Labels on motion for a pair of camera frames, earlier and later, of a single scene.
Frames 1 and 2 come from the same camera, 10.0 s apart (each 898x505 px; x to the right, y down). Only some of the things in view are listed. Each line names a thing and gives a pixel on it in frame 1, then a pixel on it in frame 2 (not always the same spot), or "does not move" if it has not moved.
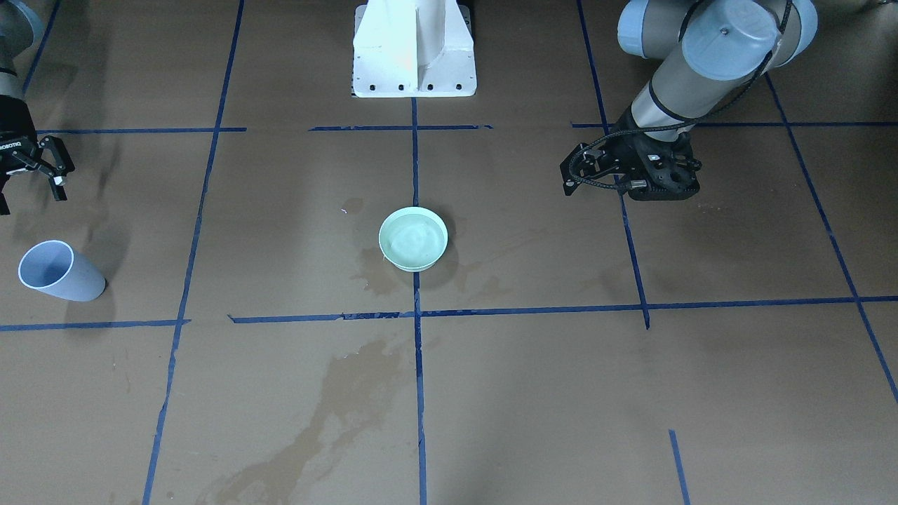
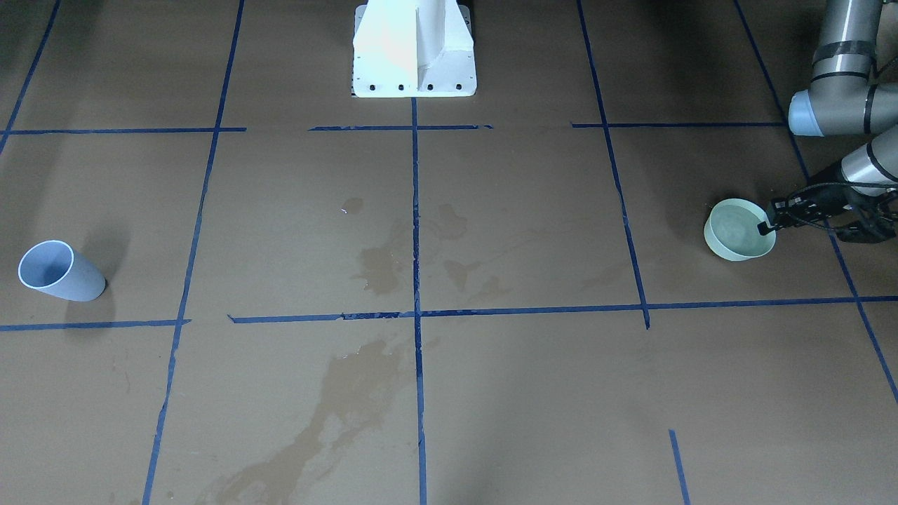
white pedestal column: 413,48 does not move
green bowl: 413,238 → 730,230
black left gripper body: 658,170 → 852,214
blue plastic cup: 54,266 does not move
